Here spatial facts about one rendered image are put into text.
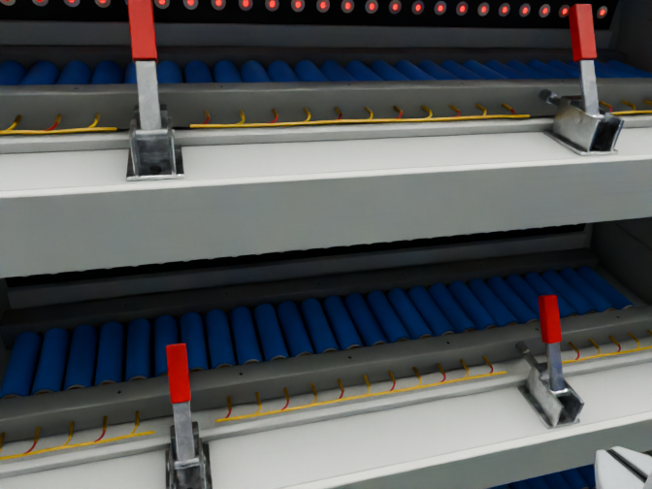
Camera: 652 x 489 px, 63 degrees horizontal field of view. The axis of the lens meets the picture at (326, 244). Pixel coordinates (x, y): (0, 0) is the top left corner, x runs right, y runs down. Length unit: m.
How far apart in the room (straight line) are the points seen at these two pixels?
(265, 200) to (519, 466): 0.28
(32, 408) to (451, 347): 0.30
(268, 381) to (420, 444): 0.12
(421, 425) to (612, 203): 0.20
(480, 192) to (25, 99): 0.26
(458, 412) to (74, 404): 0.27
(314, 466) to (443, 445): 0.09
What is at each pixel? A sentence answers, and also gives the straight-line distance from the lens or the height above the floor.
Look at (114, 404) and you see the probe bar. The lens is 0.39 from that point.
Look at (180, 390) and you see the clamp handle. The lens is 0.35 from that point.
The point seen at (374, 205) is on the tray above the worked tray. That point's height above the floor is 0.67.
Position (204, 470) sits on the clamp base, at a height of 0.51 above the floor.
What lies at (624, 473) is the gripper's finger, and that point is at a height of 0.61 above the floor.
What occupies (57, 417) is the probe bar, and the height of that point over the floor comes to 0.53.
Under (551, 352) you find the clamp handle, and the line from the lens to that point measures 0.43.
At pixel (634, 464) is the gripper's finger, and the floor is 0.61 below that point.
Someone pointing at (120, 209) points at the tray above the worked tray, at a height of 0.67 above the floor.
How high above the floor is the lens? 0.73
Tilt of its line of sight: 16 degrees down
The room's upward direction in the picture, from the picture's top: 1 degrees counter-clockwise
